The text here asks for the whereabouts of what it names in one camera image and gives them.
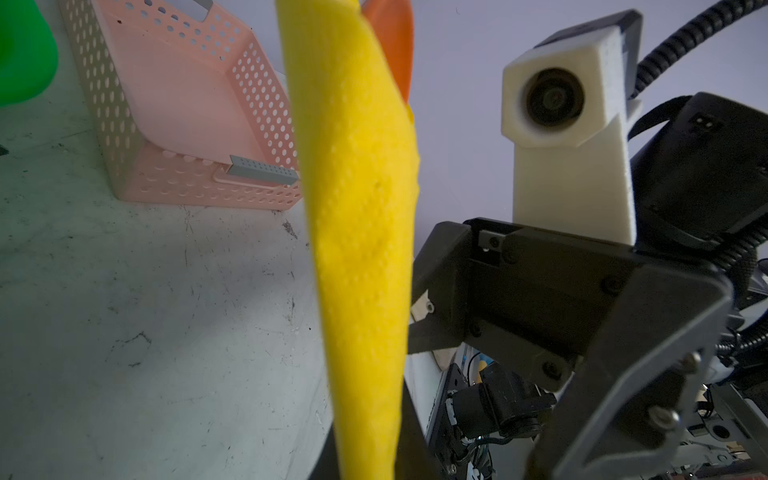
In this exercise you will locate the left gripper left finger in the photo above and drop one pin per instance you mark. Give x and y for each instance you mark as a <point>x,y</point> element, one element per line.
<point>326,466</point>

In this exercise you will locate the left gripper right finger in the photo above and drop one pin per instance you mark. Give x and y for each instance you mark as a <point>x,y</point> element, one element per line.
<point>413,459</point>

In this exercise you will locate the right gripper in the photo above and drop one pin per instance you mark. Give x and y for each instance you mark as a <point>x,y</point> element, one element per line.
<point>533,299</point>

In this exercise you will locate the yellow paper napkin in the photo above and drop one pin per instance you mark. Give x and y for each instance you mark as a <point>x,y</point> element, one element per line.
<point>359,163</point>

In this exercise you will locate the orange plastic spoon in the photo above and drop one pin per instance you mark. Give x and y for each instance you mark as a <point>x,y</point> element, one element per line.
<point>393,24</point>

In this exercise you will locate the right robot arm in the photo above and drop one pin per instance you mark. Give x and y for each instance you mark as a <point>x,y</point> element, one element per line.
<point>702,205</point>

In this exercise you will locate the pink plastic basket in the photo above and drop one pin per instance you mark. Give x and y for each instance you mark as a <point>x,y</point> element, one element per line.
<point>187,111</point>

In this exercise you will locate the green plastic basket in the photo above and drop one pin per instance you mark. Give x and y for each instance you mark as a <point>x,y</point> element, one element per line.
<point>29,54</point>

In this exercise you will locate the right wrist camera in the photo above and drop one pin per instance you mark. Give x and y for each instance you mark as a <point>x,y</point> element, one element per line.
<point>567,106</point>

